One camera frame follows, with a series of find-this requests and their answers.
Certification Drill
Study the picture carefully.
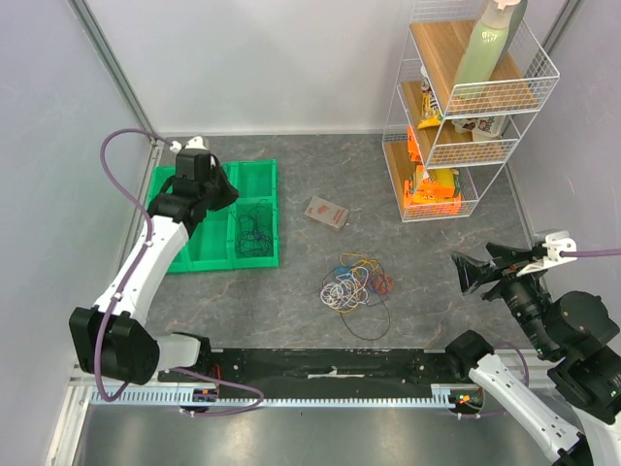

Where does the blue thin cable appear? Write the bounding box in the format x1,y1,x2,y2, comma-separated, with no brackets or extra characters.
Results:
329,261,370,307

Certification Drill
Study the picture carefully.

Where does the green spray bottle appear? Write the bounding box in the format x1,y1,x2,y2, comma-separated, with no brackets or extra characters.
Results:
453,0,528,100

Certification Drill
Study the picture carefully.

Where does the white wire shelf rack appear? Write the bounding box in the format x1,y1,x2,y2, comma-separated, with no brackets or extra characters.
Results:
382,1,560,222

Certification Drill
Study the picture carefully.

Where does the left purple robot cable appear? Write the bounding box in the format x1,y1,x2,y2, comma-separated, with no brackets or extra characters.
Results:
94,127,266,418

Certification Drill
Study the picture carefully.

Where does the white snack package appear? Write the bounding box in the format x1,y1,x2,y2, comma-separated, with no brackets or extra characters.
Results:
451,116,507,142

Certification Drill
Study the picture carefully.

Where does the green compartment tray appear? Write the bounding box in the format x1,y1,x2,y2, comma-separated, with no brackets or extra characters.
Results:
167,159,279,275

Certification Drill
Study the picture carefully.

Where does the yellow snack pack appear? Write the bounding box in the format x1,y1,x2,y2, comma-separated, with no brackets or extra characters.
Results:
420,168,461,198

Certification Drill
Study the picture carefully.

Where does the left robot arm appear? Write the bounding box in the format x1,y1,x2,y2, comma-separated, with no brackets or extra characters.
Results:
69,144,239,384

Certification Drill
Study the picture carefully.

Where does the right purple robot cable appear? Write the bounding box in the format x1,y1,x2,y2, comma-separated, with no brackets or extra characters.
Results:
562,247,621,258

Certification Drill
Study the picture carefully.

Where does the yellow snack bag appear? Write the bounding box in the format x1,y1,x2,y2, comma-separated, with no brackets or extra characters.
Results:
417,91,442,129

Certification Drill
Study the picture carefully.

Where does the orange snack box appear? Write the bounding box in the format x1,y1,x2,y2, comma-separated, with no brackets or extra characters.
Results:
403,164,462,216

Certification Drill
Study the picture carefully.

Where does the small grey red box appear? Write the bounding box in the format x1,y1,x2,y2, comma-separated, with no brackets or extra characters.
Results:
305,196,349,230

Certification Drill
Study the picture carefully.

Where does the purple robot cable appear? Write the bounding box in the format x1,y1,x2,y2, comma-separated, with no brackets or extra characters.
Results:
562,247,621,258
94,127,266,418

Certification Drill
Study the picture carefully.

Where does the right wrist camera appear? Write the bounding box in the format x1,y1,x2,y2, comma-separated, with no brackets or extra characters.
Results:
516,230,577,277

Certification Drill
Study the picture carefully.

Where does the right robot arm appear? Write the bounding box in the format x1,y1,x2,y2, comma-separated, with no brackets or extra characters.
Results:
443,231,620,465

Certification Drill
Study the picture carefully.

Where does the white thin cable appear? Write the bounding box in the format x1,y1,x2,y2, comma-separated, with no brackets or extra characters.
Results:
319,274,370,313

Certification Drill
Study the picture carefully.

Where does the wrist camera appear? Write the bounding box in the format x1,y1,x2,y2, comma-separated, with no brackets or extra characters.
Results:
516,230,577,277
183,136,210,151

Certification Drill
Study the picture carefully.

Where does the orange thin cable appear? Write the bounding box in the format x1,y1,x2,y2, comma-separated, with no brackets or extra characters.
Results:
368,271,395,297

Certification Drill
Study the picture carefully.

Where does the grey slotted cable duct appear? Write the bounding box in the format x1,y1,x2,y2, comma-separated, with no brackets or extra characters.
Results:
114,386,455,409

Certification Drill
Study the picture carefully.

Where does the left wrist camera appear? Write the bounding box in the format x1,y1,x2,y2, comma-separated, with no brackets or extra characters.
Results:
183,136,210,151

